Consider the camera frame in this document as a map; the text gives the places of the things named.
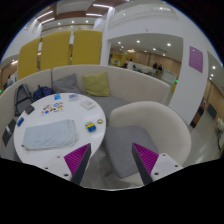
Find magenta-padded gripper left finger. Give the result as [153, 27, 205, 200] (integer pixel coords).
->
[43, 143, 92, 186]

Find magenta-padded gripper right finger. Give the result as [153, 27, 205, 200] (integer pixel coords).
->
[131, 142, 184, 186]

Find light blue towel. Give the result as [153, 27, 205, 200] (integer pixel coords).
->
[21, 119, 79, 151]

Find yellow and blue toy figure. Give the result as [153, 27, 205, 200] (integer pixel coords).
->
[84, 121, 98, 133]

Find white armchair with grey seat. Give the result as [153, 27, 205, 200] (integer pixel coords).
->
[103, 100, 193, 188]

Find white sticker sheet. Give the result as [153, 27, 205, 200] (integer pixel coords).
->
[40, 101, 65, 117]

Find clear pack with blue print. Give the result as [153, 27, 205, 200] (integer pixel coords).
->
[68, 93, 80, 102]

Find black laptop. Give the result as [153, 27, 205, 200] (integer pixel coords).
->
[1, 118, 17, 148]

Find dark blue patterned bag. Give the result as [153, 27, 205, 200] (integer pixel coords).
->
[32, 85, 54, 102]

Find grey cushion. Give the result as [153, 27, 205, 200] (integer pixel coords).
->
[52, 73, 82, 95]

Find curved beige sofa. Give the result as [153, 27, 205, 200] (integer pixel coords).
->
[0, 64, 173, 161]

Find yellow-green cushion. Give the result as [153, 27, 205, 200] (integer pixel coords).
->
[81, 71, 111, 98]

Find grey backpack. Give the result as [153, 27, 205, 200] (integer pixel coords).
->
[13, 83, 34, 117]

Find yellow partition panel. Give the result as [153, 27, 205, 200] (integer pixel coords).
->
[71, 29, 103, 66]
[17, 36, 43, 81]
[39, 30, 72, 71]

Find ceiling lights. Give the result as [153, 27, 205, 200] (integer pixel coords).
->
[34, 3, 114, 26]

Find purple wall poster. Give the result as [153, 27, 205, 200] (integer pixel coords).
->
[188, 45, 204, 74]

